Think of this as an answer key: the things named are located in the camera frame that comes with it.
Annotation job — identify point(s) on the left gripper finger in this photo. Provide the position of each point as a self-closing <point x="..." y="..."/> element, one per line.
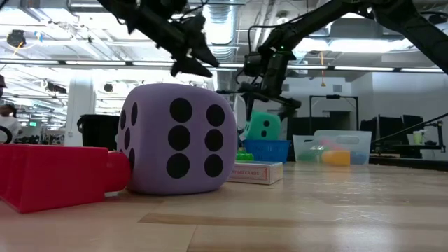
<point x="206" y="56"/>
<point x="190" y="69"/>

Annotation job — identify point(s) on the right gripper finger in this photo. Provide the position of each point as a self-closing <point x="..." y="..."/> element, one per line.
<point x="249" y="106"/>
<point x="288" y="112"/>

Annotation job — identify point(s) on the teal foam die black dots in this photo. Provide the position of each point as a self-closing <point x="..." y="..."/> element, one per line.
<point x="259" y="127"/>

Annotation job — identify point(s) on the dark green building block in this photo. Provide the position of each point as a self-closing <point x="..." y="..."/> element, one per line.
<point x="308" y="156"/>

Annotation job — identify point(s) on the long green building block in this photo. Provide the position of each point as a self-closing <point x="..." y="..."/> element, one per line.
<point x="244" y="156"/>

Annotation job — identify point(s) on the small red building block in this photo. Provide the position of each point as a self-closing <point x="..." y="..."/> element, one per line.
<point x="330" y="144"/>

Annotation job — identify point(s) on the orange building block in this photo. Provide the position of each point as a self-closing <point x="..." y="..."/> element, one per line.
<point x="336" y="158"/>

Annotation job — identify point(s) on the white red playing card box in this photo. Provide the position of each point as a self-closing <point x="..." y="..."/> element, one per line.
<point x="255" y="173"/>

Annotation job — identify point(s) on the blue building block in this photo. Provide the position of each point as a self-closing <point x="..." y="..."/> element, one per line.
<point x="357" y="158"/>

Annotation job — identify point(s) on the purple foam die black dots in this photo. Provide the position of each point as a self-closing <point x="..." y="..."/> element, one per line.
<point x="157" y="157"/>

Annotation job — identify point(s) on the large red building block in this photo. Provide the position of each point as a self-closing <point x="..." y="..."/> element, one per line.
<point x="52" y="175"/>

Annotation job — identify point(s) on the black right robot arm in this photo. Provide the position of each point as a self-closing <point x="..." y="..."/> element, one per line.
<point x="315" y="21"/>

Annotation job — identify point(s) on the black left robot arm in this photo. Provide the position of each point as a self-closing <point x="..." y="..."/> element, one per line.
<point x="147" y="17"/>

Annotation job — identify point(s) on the blue plastic basket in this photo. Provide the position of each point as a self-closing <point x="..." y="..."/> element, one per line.
<point x="267" y="150"/>

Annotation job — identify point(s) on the clear plastic container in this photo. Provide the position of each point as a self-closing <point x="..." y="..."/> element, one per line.
<point x="360" y="140"/>

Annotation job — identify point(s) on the long linear ceiling light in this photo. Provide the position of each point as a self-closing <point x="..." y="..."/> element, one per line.
<point x="98" y="63"/>

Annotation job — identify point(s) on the black monitors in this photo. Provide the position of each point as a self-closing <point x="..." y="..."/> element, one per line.
<point x="388" y="131"/>

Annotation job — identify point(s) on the black round bin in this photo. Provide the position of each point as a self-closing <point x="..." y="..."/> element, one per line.
<point x="98" y="133"/>

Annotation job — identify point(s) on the white building column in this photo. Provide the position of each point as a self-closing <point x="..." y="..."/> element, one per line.
<point x="80" y="105"/>

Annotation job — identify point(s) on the thin black slanted rod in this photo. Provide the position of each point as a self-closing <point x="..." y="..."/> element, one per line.
<point x="409" y="127"/>

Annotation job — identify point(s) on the pale green cup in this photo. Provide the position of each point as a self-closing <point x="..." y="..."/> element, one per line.
<point x="418" y="137"/>

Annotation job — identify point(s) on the black round ceiling fixture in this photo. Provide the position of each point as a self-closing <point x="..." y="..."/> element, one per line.
<point x="16" y="38"/>

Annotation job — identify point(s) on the person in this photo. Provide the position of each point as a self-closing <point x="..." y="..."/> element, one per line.
<point x="8" y="126"/>

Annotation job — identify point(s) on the silver round ventilation duct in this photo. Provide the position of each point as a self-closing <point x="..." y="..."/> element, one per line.
<point x="224" y="35"/>

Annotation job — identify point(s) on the thin black station frame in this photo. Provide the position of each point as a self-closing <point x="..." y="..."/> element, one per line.
<point x="332" y="96"/>

